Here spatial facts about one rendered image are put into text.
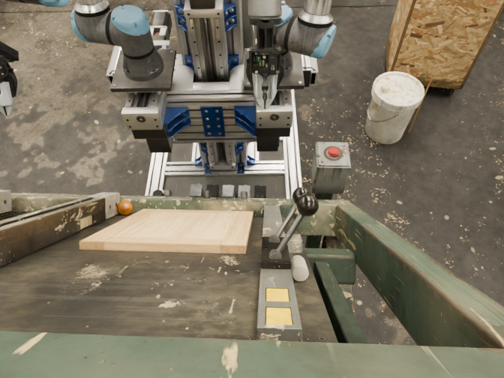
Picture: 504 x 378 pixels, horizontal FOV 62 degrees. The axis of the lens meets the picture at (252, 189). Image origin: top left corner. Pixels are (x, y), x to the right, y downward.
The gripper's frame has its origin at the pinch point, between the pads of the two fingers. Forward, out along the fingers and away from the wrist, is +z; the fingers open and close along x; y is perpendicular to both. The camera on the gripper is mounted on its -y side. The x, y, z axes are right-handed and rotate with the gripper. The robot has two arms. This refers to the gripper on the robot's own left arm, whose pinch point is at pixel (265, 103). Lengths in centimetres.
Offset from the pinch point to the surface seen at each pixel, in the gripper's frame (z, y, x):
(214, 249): 25.2, 26.8, -11.1
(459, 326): 8, 65, 23
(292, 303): 8, 62, 4
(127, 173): 83, -132, -86
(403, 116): 49, -140, 82
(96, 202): 30, -3, -49
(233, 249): 25.1, 26.8, -6.8
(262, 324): 5, 68, 0
